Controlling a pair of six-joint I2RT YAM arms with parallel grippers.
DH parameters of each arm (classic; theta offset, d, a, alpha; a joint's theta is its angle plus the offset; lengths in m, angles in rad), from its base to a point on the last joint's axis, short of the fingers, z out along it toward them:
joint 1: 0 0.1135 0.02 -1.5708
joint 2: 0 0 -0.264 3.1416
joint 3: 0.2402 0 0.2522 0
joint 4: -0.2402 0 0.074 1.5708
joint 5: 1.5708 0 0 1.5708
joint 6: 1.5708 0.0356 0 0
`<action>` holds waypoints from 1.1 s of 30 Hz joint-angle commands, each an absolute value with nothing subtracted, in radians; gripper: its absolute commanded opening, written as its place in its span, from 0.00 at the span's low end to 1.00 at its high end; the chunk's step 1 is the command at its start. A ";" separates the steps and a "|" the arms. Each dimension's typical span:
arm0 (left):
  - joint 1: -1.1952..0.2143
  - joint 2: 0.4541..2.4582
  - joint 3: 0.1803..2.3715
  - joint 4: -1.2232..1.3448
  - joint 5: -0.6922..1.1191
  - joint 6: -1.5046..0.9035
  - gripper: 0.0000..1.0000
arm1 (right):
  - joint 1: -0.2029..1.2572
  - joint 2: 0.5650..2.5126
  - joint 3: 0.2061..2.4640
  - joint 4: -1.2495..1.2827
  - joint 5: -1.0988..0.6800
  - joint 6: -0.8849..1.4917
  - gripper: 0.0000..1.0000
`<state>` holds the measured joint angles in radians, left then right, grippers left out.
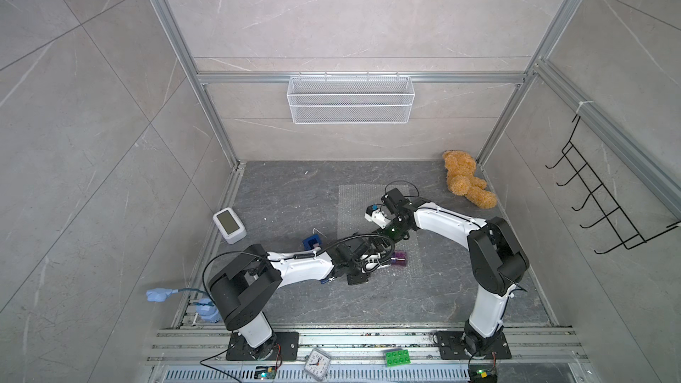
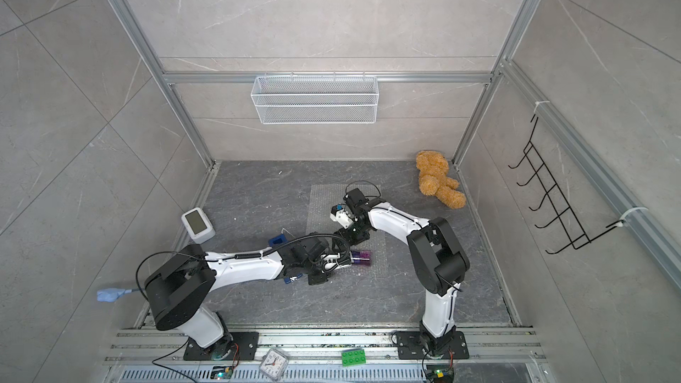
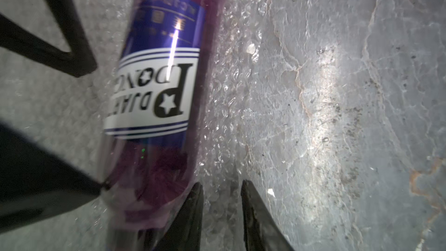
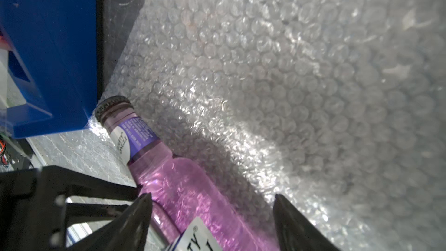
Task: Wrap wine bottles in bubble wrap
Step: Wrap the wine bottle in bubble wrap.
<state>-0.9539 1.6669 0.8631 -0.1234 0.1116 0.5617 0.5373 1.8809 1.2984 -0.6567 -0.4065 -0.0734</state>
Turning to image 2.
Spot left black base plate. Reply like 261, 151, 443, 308
183, 332, 260, 362

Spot small white analog clock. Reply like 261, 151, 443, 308
259, 349, 289, 381

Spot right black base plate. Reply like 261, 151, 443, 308
391, 330, 470, 360

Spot brown teddy bear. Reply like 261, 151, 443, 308
416, 151, 466, 209

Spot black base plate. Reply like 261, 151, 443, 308
391, 330, 470, 360
183, 332, 260, 362

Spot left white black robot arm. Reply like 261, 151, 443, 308
138, 232, 351, 349

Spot blue tape dispenser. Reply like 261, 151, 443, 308
268, 234, 303, 285

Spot white wire mesh basket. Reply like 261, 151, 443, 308
251, 74, 380, 124

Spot green toy brick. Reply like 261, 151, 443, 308
342, 349, 366, 367

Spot black wall hook rack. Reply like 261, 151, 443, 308
507, 115, 626, 255

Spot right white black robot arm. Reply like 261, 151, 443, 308
330, 188, 470, 360

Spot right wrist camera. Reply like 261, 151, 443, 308
330, 204, 355, 228

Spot white digital clock display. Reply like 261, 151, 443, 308
181, 207, 216, 244

